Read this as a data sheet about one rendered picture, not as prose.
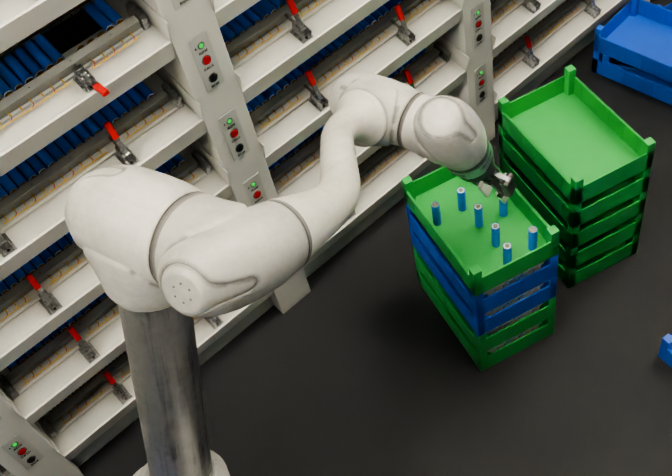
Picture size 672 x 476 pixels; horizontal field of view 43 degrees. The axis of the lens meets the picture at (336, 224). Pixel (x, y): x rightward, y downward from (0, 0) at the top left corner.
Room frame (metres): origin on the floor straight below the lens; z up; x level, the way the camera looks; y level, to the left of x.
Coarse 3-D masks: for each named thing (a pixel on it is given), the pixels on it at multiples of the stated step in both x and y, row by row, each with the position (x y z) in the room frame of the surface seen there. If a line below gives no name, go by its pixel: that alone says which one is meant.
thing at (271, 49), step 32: (288, 0) 1.40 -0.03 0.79; (320, 0) 1.47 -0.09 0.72; (352, 0) 1.46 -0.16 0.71; (384, 0) 1.48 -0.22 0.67; (224, 32) 1.41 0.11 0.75; (256, 32) 1.39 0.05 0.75; (288, 32) 1.40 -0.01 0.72; (320, 32) 1.39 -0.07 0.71; (256, 64) 1.34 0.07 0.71; (288, 64) 1.34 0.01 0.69
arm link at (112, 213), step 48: (96, 192) 0.78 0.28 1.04; (144, 192) 0.75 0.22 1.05; (192, 192) 0.75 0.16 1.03; (96, 240) 0.74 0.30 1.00; (144, 240) 0.69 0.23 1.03; (144, 288) 0.68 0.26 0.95; (144, 336) 0.68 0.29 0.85; (192, 336) 0.70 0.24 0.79; (144, 384) 0.66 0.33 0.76; (192, 384) 0.66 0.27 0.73; (144, 432) 0.65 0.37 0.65; (192, 432) 0.63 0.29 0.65
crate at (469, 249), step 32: (416, 192) 1.23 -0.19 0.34; (448, 192) 1.21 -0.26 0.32; (480, 192) 1.19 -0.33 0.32; (448, 224) 1.13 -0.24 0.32; (512, 224) 1.08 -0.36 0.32; (544, 224) 1.02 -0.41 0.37; (448, 256) 1.03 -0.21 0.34; (480, 256) 1.02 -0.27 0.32; (512, 256) 1.00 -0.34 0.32; (544, 256) 0.97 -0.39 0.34; (480, 288) 0.94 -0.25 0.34
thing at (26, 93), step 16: (112, 32) 1.25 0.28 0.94; (128, 32) 1.26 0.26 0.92; (96, 48) 1.22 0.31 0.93; (112, 48) 1.23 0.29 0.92; (64, 64) 1.20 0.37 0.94; (32, 80) 1.18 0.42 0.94; (48, 80) 1.17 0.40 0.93; (16, 96) 1.15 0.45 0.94; (32, 96) 1.16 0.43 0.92; (48, 96) 1.16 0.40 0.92; (0, 112) 1.13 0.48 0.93; (0, 128) 1.11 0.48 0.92
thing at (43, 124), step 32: (128, 0) 1.33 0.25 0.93; (96, 32) 1.28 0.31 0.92; (160, 32) 1.26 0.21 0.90; (96, 64) 1.21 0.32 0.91; (128, 64) 1.20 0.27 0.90; (160, 64) 1.23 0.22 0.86; (64, 96) 1.16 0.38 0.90; (96, 96) 1.16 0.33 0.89; (32, 128) 1.11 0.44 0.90; (64, 128) 1.13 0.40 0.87; (0, 160) 1.06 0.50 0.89
